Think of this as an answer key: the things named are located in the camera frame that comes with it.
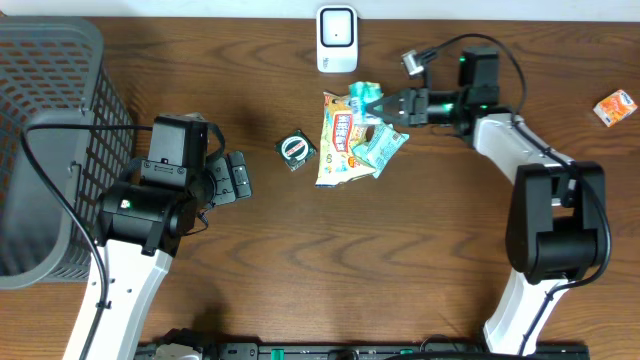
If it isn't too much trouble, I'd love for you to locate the green snack packet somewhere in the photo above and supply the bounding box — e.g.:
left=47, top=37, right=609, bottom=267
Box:
left=353, top=124, right=410, bottom=178

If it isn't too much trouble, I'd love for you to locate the teal white packet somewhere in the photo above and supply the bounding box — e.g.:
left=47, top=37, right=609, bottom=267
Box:
left=349, top=81, right=383, bottom=126

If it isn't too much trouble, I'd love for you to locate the dark green Zam-Buk box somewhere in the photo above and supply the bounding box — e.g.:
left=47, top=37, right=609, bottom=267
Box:
left=274, top=129, right=317, bottom=171

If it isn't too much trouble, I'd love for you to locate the large orange white snack bag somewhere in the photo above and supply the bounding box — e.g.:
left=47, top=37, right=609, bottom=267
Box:
left=315, top=92, right=375, bottom=187

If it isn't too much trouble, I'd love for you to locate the orange red snack packet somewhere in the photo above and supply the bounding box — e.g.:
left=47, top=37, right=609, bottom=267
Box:
left=593, top=89, right=638, bottom=127

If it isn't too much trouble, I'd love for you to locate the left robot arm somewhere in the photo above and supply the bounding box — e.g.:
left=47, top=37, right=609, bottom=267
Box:
left=64, top=113, right=252, bottom=359

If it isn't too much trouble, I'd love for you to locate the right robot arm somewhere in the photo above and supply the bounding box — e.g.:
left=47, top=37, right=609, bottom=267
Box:
left=363, top=45, right=612, bottom=357

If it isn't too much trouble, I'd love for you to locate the white barcode scanner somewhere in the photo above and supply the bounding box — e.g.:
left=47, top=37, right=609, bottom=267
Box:
left=316, top=5, right=359, bottom=73

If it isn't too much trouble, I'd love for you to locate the black plastic mesh basket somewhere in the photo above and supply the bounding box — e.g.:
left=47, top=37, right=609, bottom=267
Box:
left=1, top=17, right=135, bottom=289

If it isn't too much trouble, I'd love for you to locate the black camera cable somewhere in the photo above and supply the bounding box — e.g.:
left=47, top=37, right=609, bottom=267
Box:
left=419, top=32, right=614, bottom=356

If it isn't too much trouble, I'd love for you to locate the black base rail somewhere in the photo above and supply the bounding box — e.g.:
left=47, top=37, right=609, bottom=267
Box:
left=133, top=328, right=591, bottom=360

